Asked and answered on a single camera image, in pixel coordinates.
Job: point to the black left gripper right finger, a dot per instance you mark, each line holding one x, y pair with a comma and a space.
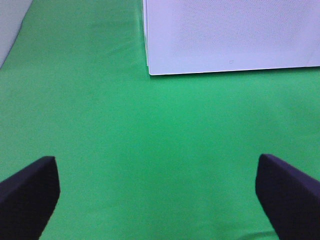
289, 197

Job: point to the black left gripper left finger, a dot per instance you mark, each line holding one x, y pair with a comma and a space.
28, 199

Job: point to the white microwave door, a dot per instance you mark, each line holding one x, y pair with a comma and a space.
232, 35

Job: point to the green table cloth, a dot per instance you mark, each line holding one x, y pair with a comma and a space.
145, 157

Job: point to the white microwave oven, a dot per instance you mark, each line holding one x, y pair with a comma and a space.
232, 35

